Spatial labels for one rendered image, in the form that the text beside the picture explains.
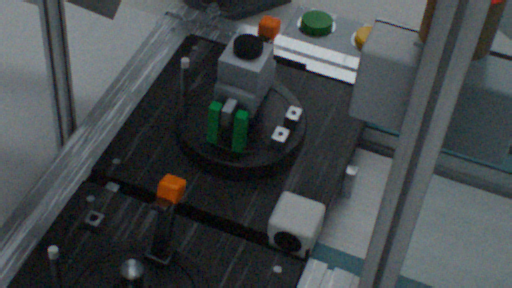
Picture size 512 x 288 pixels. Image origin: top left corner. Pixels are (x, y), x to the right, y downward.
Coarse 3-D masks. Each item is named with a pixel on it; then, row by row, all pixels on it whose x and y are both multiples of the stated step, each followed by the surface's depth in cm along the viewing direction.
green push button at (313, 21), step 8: (304, 16) 108; (312, 16) 108; (320, 16) 108; (328, 16) 108; (304, 24) 108; (312, 24) 107; (320, 24) 107; (328, 24) 107; (312, 32) 107; (320, 32) 107; (328, 32) 108
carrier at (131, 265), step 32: (96, 192) 88; (64, 224) 85; (128, 224) 85; (192, 224) 85; (32, 256) 82; (64, 256) 82; (96, 256) 80; (128, 256) 80; (160, 256) 79; (192, 256) 83; (224, 256) 83; (256, 256) 83
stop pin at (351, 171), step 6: (348, 168) 92; (354, 168) 92; (348, 174) 91; (354, 174) 91; (348, 180) 92; (354, 180) 92; (342, 186) 93; (348, 186) 92; (342, 192) 93; (348, 192) 93; (348, 198) 94
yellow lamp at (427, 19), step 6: (432, 0) 58; (426, 6) 60; (432, 6) 58; (426, 12) 59; (432, 12) 59; (426, 18) 60; (432, 18) 59; (426, 24) 60; (420, 30) 61; (426, 30) 60; (420, 36) 61; (426, 36) 60
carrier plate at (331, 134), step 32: (192, 64) 102; (160, 96) 98; (320, 96) 99; (128, 128) 94; (160, 128) 94; (320, 128) 95; (352, 128) 95; (128, 160) 91; (160, 160) 91; (192, 160) 91; (320, 160) 92; (128, 192) 90; (192, 192) 88; (224, 192) 88; (256, 192) 88; (320, 192) 89; (224, 224) 87; (256, 224) 86
